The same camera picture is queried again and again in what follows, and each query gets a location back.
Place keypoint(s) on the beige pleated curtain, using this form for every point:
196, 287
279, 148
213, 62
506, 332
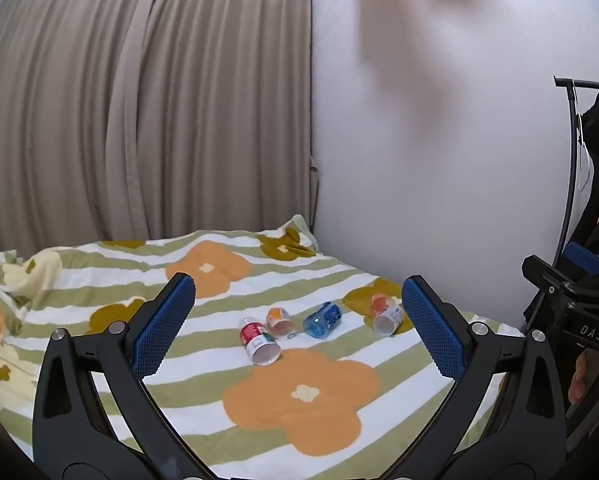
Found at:
143, 119

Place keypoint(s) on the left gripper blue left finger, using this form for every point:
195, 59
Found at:
93, 416

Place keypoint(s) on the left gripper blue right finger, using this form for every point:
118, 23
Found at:
504, 416

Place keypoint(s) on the blue plastic cup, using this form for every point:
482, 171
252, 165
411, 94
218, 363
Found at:
321, 323

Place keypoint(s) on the white orange printed cup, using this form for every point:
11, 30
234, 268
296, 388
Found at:
386, 314

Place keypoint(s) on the orange clear plastic cup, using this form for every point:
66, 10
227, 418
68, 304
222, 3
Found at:
279, 323

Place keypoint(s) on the person's right hand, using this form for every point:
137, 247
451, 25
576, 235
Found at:
578, 386

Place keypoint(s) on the floral striped blanket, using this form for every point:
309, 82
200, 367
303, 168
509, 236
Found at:
291, 364

